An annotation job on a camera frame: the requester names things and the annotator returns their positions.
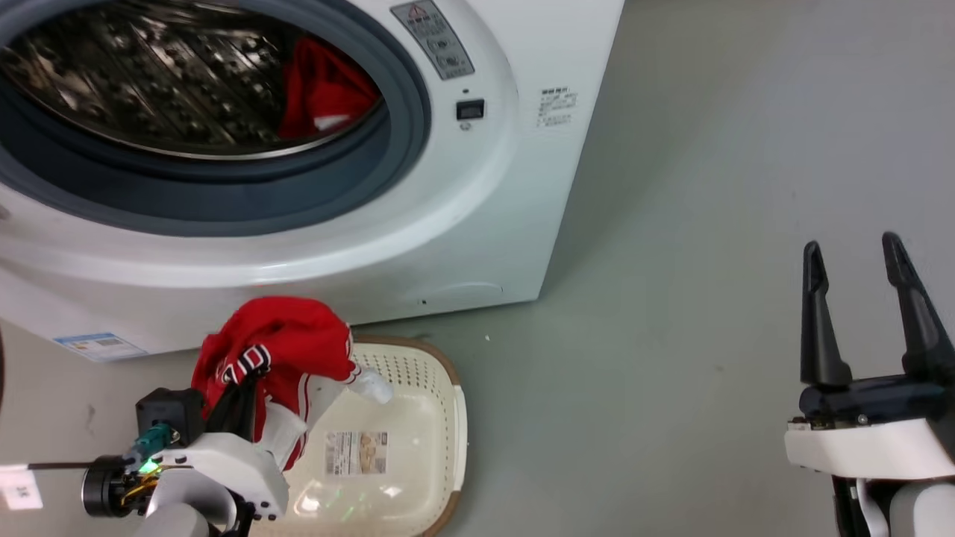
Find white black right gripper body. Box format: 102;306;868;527
783;371;955;482

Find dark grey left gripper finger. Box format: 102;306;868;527
204;364;261;441

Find grey rubber door gasket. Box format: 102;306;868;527
0;0;433;239

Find grey warning sticker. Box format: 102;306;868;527
390;0;476;81

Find white front-load washing machine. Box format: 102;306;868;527
0;0;626;363

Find printed paper label in basket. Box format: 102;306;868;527
325;430;389;477

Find steel washing machine drum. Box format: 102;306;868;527
0;0;389;161

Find blue energy label sticker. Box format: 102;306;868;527
53;331;149;364

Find cream plastic laundry basket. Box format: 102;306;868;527
248;335;469;537

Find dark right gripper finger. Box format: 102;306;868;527
800;240;854;389
881;230;955;383

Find red garment with white patch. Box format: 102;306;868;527
279;36;382;142

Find white paper tag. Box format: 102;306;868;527
0;463;45;512

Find small text sticker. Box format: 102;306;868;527
535;87;580;130

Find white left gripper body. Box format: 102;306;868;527
146;431;290;525

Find red jersey with white trim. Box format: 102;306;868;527
191;296;395;473

